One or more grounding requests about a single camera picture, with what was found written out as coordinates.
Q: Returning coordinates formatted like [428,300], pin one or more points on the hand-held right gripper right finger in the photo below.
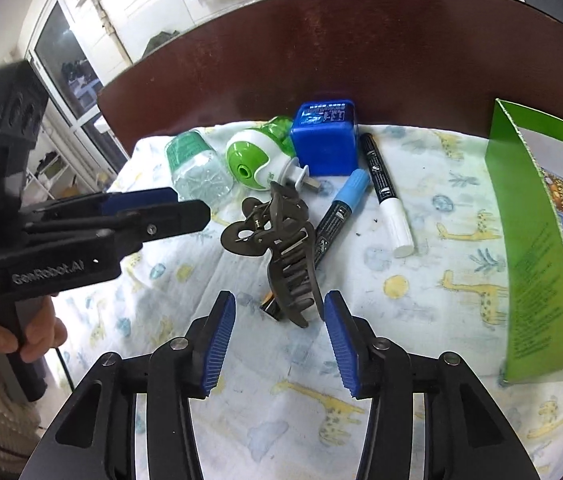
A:
[344,345]

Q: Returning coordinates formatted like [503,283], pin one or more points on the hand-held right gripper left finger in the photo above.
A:
[216,345]

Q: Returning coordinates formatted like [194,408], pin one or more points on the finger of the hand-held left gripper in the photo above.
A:
[171,217]
[136,199]

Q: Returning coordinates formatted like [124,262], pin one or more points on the clear bottle with green label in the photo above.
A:
[196,170]

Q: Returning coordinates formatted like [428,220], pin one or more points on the brown hair claw clip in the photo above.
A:
[286,270]

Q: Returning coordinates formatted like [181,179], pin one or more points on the green white mosquito repellent plug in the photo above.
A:
[251,152]

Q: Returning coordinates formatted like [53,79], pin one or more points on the green cardboard box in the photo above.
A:
[531,260]

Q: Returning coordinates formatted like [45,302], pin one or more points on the black yellow-tipped cylinder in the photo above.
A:
[271,308]

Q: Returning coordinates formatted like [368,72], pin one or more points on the giraffe printed blanket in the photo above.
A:
[411,280]

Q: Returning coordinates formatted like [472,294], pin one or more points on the glass door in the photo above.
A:
[61,60]

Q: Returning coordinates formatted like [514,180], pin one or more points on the black marker with blue cap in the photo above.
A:
[341,210]

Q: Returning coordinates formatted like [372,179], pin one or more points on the grey cloth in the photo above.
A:
[159,42]

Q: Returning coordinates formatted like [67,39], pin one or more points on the black marker with white cap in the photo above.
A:
[381,185]

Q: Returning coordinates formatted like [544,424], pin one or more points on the blue square plastic box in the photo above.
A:
[324,147]

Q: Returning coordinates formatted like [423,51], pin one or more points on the dark wooden headboard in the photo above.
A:
[361,50]

